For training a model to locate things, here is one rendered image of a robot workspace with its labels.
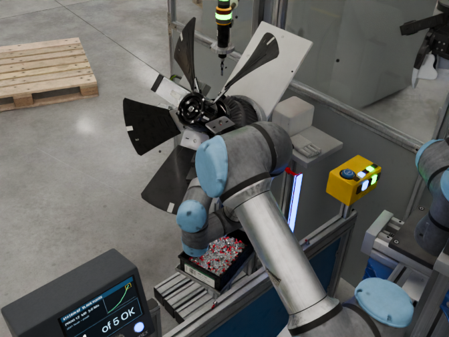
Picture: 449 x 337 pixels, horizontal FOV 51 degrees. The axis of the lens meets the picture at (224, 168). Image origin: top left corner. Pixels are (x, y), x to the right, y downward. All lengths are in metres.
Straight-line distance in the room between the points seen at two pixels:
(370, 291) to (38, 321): 0.65
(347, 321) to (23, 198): 2.62
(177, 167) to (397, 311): 0.90
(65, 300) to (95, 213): 2.06
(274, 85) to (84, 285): 1.07
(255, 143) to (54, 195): 2.40
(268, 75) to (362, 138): 0.55
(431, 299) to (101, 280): 0.75
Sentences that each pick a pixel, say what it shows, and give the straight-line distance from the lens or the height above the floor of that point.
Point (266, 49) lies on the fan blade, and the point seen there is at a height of 1.42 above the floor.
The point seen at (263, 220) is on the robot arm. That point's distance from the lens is 0.94.
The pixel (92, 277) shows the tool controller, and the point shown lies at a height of 1.24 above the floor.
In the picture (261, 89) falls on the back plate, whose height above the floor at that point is 1.18.
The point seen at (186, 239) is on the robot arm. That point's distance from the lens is 1.31.
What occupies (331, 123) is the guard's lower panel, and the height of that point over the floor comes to 0.90.
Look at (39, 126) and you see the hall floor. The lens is 3.98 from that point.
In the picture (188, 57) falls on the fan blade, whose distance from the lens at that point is 1.75.
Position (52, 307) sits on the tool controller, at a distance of 1.02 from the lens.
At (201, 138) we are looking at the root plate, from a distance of 1.64.
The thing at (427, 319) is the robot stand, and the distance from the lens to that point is 1.30.
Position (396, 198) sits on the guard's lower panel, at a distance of 2.17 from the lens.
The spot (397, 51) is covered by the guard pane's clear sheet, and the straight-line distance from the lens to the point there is 1.95.
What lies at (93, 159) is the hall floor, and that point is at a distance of 3.51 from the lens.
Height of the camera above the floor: 2.04
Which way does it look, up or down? 38 degrees down
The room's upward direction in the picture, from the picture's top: 2 degrees clockwise
